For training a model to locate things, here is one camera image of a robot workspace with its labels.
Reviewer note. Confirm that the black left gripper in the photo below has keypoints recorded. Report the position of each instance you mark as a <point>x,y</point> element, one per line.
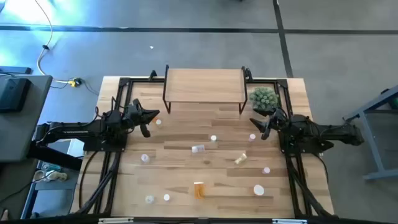
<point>135,115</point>

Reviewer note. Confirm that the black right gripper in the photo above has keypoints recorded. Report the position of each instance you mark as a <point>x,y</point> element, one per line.
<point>275,121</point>

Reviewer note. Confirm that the yellow medicine bottle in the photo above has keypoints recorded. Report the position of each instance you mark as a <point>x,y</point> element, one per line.
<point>240,158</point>
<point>158,121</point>

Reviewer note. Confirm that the clear medicine bottle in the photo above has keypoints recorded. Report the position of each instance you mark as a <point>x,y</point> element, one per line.
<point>149,199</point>
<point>198,148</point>
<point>145,158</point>

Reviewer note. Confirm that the white bottle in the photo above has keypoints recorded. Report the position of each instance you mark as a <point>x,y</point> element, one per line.
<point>213,137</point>

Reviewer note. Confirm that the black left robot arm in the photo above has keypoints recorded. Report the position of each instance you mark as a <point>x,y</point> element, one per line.
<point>77,132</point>

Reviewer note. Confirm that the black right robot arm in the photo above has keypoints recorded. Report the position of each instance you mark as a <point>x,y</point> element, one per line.
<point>335,133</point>

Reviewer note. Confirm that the wooden shelf black legs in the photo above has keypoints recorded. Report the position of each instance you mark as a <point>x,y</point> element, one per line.
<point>203,85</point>

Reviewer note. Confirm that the grey shelf board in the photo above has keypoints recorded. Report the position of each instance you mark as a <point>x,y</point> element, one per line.
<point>59,185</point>

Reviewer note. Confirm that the green artificial potted plant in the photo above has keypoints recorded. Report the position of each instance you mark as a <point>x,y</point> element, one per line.
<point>263,99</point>

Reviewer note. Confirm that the black clamp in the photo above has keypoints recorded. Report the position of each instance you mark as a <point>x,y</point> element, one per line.
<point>152,75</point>
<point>247,74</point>

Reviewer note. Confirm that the yellow plug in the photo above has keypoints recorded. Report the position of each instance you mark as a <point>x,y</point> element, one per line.
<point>74,83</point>

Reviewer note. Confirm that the black metal beam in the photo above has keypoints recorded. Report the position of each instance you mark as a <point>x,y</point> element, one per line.
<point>53,155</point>

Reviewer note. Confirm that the white grey gadget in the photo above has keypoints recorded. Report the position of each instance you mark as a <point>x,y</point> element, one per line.
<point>57,176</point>

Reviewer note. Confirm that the teal object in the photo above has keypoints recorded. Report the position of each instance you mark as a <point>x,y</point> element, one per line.
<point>49,167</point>

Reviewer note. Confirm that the blue-grey metal cart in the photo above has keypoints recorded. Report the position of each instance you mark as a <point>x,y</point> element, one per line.
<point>385,137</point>

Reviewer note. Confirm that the beige tape roll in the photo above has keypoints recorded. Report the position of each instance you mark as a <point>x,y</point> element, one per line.
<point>38,176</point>

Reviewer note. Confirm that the grey desk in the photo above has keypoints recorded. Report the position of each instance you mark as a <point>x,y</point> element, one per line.
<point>18,130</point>

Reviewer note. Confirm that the green object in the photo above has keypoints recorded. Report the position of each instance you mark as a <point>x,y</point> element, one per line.
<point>395,102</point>

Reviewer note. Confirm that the black box device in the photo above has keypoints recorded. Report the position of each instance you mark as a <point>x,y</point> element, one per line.
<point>14,93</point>

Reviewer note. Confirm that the person's hand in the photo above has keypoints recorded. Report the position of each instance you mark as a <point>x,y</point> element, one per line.
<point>4,214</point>

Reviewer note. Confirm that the black aluminium table frame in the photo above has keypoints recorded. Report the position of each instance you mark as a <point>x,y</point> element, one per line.
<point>125,81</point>

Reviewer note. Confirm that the silver metal bracket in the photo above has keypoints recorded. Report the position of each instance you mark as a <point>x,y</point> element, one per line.
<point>115,220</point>
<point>289,221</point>

